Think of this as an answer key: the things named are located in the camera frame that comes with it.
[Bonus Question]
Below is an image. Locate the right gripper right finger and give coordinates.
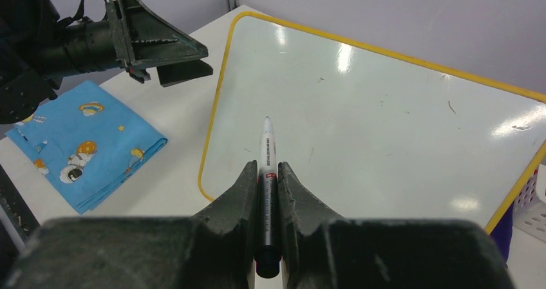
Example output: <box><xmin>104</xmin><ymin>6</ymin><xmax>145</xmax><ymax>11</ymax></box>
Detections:
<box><xmin>278</xmin><ymin>162</ymin><xmax>514</xmax><ymax>288</ymax></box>

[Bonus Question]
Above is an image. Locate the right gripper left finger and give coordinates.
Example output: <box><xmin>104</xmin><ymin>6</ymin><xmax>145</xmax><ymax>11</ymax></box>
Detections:
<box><xmin>4</xmin><ymin>161</ymin><xmax>258</xmax><ymax>288</ymax></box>

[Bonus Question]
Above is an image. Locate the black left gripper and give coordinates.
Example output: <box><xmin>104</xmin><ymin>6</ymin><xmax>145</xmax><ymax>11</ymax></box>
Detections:
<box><xmin>106</xmin><ymin>0</ymin><xmax>213</xmax><ymax>88</ymax></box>

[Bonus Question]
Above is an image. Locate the blue capped marker pen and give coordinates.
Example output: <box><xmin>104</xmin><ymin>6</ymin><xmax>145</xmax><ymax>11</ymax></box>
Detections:
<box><xmin>254</xmin><ymin>117</ymin><xmax>281</xmax><ymax>279</ymax></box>

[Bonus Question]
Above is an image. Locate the yellow framed whiteboard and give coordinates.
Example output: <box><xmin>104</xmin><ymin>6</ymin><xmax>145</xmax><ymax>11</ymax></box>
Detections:
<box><xmin>198</xmin><ymin>12</ymin><xmax>545</xmax><ymax>230</ymax></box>

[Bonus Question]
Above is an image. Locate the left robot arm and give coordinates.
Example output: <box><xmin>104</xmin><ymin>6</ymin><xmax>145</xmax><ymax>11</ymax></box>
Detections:
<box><xmin>1</xmin><ymin>0</ymin><xmax>213</xmax><ymax>124</ymax></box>

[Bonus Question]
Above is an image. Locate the blue cartoon cloth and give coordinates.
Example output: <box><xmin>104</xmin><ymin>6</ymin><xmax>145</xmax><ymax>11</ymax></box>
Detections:
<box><xmin>6</xmin><ymin>81</ymin><xmax>168</xmax><ymax>214</ymax></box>

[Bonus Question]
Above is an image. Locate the purple folded towel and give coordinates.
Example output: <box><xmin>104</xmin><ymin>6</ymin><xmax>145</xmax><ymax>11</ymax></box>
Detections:
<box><xmin>490</xmin><ymin>203</ymin><xmax>514</xmax><ymax>263</ymax></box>

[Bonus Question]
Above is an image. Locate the white plastic basket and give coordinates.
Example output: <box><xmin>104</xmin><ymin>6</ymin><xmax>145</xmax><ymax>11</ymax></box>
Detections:
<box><xmin>513</xmin><ymin>164</ymin><xmax>545</xmax><ymax>242</ymax></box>

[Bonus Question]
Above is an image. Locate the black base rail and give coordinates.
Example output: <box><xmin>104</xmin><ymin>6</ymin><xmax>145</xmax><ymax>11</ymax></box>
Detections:
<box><xmin>0</xmin><ymin>165</ymin><xmax>41</xmax><ymax>254</ymax></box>

